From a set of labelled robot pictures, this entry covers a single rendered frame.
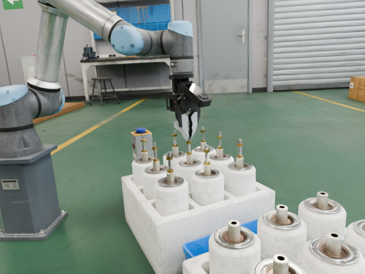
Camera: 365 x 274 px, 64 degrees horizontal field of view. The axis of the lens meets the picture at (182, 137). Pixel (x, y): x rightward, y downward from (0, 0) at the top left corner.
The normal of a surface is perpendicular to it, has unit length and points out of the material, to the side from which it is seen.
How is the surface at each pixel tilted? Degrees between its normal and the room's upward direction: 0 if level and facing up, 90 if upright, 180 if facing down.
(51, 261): 0
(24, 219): 90
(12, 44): 90
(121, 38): 90
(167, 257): 90
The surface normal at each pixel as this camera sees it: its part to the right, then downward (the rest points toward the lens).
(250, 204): 0.42, 0.19
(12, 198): -0.07, 0.24
